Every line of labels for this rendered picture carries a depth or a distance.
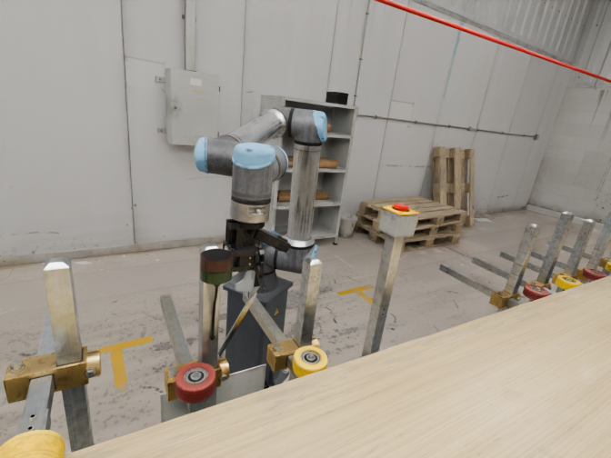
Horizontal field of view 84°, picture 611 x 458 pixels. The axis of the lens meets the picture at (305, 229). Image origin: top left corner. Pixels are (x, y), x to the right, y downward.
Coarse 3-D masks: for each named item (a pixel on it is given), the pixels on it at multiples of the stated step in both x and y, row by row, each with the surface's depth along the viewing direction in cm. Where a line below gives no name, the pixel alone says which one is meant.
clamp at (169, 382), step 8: (224, 360) 79; (168, 368) 75; (216, 368) 76; (224, 368) 78; (168, 376) 73; (216, 376) 76; (224, 376) 77; (168, 384) 71; (216, 384) 77; (168, 392) 72; (168, 400) 72
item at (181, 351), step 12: (168, 300) 101; (168, 312) 96; (168, 324) 91; (180, 324) 91; (180, 336) 87; (180, 348) 83; (180, 360) 79; (192, 360) 79; (192, 408) 69; (204, 408) 71
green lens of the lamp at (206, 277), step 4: (200, 268) 63; (232, 268) 65; (200, 272) 63; (204, 272) 62; (228, 272) 63; (232, 272) 65; (200, 276) 64; (204, 276) 62; (208, 276) 62; (212, 276) 62; (216, 276) 62; (220, 276) 62; (224, 276) 63; (228, 276) 64; (204, 280) 63; (208, 280) 62; (212, 280) 62; (216, 280) 62; (220, 280) 63; (224, 280) 63; (228, 280) 64
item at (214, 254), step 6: (204, 252) 64; (210, 252) 64; (216, 252) 65; (222, 252) 65; (228, 252) 65; (210, 258) 62; (216, 258) 62; (222, 258) 62; (204, 270) 62; (228, 270) 64; (216, 288) 65; (216, 294) 66; (210, 336) 73
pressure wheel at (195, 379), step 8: (184, 368) 70; (192, 368) 71; (200, 368) 71; (208, 368) 71; (176, 376) 68; (184, 376) 69; (192, 376) 69; (200, 376) 69; (208, 376) 69; (176, 384) 67; (184, 384) 66; (192, 384) 67; (200, 384) 67; (208, 384) 67; (176, 392) 67; (184, 392) 66; (192, 392) 66; (200, 392) 66; (208, 392) 68; (184, 400) 66; (192, 400) 66; (200, 400) 67
